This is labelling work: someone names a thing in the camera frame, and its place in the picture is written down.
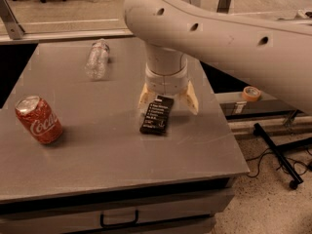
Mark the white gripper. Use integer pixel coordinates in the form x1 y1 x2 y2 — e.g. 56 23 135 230
137 67 199 115

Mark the black RXBAR chocolate bar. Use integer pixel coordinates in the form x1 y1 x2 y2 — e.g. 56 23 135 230
139 96 175 135

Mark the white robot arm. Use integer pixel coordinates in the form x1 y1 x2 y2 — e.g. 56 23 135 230
124 0 312 114

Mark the grey metal side shelf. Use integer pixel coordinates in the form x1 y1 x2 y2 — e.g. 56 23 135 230
215 92 294 118

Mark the clear plastic water bottle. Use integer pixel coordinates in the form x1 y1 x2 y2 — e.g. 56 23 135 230
85 39 110 80

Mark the orange tape roll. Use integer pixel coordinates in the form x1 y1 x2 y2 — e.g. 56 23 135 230
242 86 261 101

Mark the grey drawer cabinet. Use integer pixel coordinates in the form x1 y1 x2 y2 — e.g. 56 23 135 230
0 177 236 234

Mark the black wheeled stand leg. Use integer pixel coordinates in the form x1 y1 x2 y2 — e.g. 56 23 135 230
253 123 312 190

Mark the red Coca-Cola can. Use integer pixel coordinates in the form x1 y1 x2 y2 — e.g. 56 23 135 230
15 96 62 144

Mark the black floor cable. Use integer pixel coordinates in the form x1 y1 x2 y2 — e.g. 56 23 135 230
246 146 312 179

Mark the black drawer handle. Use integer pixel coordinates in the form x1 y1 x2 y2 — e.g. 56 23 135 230
99 210 139 229

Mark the left metal railing post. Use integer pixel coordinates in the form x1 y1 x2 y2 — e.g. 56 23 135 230
0 0 24 40

